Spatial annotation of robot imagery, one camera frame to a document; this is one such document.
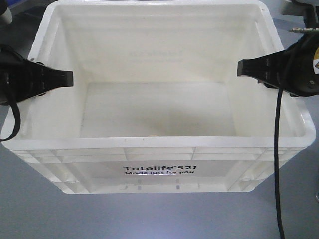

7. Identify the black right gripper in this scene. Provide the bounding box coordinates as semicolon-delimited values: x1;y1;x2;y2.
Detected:
237;34;319;97

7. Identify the white plastic tote box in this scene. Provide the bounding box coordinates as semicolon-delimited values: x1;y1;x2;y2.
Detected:
0;0;317;195

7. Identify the black hanging cable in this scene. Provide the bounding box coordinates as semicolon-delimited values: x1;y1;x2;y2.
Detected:
273;87;286;239

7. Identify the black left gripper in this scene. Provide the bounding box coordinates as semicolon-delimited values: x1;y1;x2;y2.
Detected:
0;44;73;105

